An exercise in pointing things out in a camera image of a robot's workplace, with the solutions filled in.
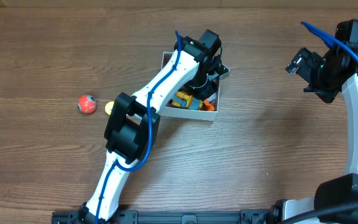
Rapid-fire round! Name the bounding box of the blue cable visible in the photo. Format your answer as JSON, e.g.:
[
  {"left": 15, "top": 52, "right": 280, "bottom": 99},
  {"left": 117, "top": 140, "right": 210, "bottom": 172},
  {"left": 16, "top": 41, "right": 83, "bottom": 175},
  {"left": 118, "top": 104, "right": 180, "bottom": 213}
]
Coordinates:
[
  {"left": 94, "top": 30, "right": 186, "bottom": 224},
  {"left": 300, "top": 21, "right": 358, "bottom": 106}
]

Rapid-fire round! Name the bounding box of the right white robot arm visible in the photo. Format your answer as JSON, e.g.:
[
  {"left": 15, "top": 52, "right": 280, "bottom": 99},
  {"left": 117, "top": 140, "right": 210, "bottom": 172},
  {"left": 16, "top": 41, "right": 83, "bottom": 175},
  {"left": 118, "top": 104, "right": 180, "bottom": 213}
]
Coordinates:
[{"left": 270, "top": 45, "right": 358, "bottom": 223}]

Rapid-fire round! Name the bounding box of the thick black cable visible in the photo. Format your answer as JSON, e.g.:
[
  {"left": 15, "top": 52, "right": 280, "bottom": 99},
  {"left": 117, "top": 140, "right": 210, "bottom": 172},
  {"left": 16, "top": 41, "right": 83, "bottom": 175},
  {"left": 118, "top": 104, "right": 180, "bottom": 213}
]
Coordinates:
[{"left": 278, "top": 198, "right": 358, "bottom": 224}]

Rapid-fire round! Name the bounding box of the yellow toy pellet drum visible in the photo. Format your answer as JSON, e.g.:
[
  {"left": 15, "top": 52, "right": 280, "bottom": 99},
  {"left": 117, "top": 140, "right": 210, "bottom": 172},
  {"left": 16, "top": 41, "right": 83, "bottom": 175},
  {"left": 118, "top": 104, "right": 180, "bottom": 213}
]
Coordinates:
[{"left": 104, "top": 101, "right": 114, "bottom": 116}]

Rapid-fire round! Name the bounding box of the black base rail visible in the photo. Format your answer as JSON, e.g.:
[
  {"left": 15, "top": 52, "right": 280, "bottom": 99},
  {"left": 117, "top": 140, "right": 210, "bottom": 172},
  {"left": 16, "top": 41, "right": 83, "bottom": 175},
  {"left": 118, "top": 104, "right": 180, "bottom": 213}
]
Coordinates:
[{"left": 50, "top": 209, "right": 279, "bottom": 224}]

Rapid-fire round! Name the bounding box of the white cardboard box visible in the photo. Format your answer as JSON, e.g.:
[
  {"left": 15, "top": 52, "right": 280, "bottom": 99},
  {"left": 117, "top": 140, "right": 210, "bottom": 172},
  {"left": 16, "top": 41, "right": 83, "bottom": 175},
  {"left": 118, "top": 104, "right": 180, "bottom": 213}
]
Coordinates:
[{"left": 152, "top": 50, "right": 220, "bottom": 121}]

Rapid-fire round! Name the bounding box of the white plush duck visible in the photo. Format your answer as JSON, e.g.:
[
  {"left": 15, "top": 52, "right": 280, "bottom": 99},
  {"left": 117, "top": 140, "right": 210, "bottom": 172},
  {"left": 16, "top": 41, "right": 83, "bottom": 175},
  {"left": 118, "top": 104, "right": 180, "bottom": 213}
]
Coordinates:
[{"left": 202, "top": 99, "right": 215, "bottom": 111}]

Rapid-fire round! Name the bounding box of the right blue cable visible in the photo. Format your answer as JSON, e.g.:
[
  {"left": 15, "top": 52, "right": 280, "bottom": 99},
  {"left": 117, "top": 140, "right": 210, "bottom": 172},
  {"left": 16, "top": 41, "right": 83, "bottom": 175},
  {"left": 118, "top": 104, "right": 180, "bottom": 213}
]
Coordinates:
[{"left": 300, "top": 21, "right": 358, "bottom": 106}]

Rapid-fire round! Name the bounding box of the left blue cable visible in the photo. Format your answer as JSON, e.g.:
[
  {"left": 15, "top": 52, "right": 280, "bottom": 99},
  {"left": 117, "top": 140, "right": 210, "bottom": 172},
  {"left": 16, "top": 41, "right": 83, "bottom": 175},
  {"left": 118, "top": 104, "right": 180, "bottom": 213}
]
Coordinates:
[{"left": 94, "top": 30, "right": 186, "bottom": 224}]

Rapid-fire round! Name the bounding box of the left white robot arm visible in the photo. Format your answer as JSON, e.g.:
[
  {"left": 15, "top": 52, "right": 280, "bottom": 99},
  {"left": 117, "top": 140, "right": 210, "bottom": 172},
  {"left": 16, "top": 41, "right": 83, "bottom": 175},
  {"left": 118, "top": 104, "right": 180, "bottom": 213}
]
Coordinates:
[{"left": 79, "top": 36, "right": 224, "bottom": 223}]

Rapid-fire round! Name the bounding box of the yellow toy truck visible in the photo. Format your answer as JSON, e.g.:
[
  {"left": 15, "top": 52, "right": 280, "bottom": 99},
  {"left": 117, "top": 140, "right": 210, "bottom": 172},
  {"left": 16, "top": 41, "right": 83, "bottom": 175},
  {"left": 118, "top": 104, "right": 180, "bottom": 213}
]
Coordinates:
[{"left": 171, "top": 91, "right": 203, "bottom": 110}]

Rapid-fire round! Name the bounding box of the red toy ball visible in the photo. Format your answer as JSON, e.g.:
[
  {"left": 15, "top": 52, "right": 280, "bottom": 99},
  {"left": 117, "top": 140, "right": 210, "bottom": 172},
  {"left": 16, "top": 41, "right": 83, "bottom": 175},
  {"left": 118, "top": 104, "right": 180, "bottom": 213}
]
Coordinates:
[{"left": 77, "top": 95, "right": 97, "bottom": 114}]

